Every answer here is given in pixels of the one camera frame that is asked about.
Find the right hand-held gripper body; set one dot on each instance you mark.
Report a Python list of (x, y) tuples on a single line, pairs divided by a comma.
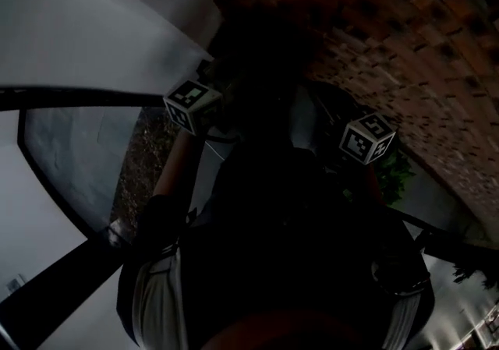
[(360, 142)]

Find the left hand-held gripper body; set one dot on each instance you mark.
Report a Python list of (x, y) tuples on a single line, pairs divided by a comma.
[(187, 97)]

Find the person's left forearm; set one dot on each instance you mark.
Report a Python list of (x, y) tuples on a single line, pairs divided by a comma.
[(175, 169)]

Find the green leafy plant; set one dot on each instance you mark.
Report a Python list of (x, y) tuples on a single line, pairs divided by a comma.
[(468, 272), (397, 177)]

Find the person's dark printed shirt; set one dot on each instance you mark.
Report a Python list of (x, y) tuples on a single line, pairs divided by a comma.
[(273, 243)]

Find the person's bare neck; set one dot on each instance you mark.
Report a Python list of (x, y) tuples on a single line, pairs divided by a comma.
[(296, 331)]

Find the person's light grey vest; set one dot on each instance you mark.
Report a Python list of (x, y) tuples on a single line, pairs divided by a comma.
[(156, 301)]

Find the black door frame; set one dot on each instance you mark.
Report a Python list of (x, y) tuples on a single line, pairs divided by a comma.
[(78, 96)]

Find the white wall outlet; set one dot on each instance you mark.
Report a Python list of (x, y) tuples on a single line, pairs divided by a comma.
[(15, 284)]

